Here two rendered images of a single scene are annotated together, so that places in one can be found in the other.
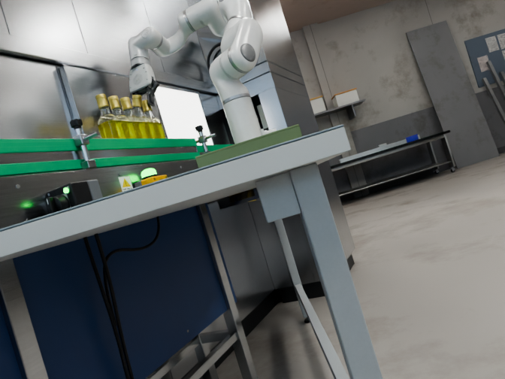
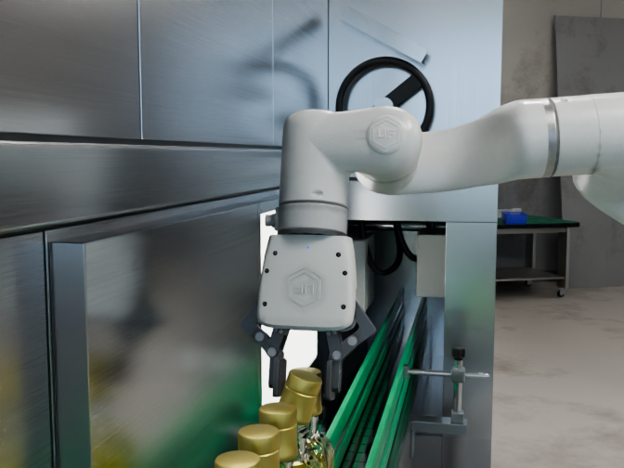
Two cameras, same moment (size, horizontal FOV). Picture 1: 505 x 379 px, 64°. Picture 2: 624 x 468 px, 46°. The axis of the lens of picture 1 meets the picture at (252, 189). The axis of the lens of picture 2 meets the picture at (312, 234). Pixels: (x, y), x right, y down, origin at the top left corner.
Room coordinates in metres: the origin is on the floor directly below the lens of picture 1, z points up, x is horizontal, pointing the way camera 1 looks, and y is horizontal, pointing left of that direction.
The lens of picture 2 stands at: (0.83, 0.46, 1.39)
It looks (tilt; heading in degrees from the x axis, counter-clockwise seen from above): 6 degrees down; 347
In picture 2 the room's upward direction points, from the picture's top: straight up
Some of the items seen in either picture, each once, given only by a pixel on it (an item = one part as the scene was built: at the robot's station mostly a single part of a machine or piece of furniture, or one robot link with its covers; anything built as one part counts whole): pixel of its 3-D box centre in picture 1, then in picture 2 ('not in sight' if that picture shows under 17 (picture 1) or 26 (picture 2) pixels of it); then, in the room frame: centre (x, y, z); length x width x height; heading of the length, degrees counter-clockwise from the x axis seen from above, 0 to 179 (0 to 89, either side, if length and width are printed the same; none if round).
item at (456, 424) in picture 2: not in sight; (445, 402); (2.17, -0.12, 0.90); 0.17 x 0.05 x 0.23; 65
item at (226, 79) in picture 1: (231, 77); not in sight; (1.31, -0.04, 1.08); 0.13 x 0.10 x 0.16; 42
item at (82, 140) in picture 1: (89, 142); not in sight; (1.02, 0.36, 0.94); 0.07 x 0.04 x 0.13; 65
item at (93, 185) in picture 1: (77, 203); not in sight; (0.91, 0.39, 0.79); 0.08 x 0.08 x 0.08; 65
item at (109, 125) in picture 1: (115, 145); not in sight; (1.36, 0.40, 0.99); 0.06 x 0.06 x 0.21; 64
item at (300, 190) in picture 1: (300, 289); not in sight; (1.31, -0.05, 0.36); 1.51 x 0.09 x 0.71; 0
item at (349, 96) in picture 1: (345, 99); not in sight; (7.86, -2.23, 1.90); 0.45 x 0.38 x 0.25; 90
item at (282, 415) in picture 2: (125, 104); (278, 431); (1.47, 0.35, 1.14); 0.04 x 0.04 x 0.04
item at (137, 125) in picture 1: (138, 144); not in sight; (1.47, 0.35, 0.99); 0.06 x 0.06 x 0.21; 65
